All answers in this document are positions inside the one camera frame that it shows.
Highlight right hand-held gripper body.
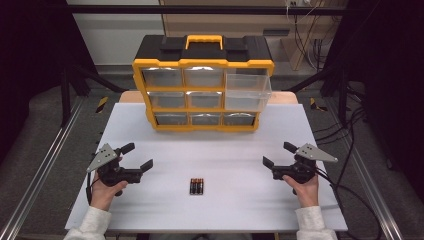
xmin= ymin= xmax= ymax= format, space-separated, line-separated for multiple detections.
xmin=271 ymin=143 xmax=339 ymax=185

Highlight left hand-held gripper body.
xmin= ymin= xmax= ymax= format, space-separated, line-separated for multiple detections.
xmin=86 ymin=143 xmax=144 ymax=188

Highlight clear plastic drawer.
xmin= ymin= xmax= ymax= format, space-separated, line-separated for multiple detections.
xmin=224 ymin=73 xmax=273 ymax=113

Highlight yellow and black organizer cabinet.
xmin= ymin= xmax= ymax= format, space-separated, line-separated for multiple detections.
xmin=132 ymin=34 xmax=276 ymax=133

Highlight person's left hand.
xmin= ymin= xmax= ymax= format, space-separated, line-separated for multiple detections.
xmin=89 ymin=170 xmax=129 ymax=212

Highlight person's right hand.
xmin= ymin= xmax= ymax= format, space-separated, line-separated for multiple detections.
xmin=282 ymin=173 xmax=320 ymax=208

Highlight yellow and black hazard tape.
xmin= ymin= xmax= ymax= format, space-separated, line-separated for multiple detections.
xmin=95 ymin=96 xmax=110 ymax=114
xmin=309 ymin=97 xmax=328 ymax=113

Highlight black metal stand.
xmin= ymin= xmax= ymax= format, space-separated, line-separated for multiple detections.
xmin=60 ymin=64 xmax=128 ymax=128
xmin=286 ymin=64 xmax=352 ymax=118

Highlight set of clear organizer drawers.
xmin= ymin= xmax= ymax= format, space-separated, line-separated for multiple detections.
xmin=141 ymin=66 xmax=258 ymax=127

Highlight black curtain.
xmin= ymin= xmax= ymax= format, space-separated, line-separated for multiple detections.
xmin=328 ymin=0 xmax=424 ymax=194
xmin=0 ymin=0 xmax=98 ymax=164

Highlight light wooden cabinet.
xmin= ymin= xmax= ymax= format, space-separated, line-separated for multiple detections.
xmin=159 ymin=0 xmax=349 ymax=38

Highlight white power strip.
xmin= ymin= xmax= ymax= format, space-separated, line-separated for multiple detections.
xmin=287 ymin=0 xmax=314 ymax=8

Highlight left hand-held gripper black cable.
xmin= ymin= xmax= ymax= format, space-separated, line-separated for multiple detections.
xmin=85 ymin=172 xmax=101 ymax=205

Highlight hand-held gripper black cable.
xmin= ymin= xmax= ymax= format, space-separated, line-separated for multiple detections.
xmin=85 ymin=172 xmax=101 ymax=205
xmin=314 ymin=166 xmax=383 ymax=240

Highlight right hand-held gripper black cable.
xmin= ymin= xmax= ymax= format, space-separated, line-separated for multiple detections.
xmin=314 ymin=166 xmax=383 ymax=240

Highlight black floor cables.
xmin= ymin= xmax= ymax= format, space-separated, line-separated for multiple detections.
xmin=313 ymin=83 xmax=369 ymax=146

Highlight aluminium frame rail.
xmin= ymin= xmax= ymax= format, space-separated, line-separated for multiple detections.
xmin=0 ymin=96 xmax=86 ymax=240
xmin=339 ymin=131 xmax=404 ymax=240

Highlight hanging background cables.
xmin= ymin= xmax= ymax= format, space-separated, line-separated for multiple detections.
xmin=285 ymin=0 xmax=336 ymax=72

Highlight black horizontal frame bar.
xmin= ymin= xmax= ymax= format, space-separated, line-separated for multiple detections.
xmin=66 ymin=4 xmax=355 ymax=16

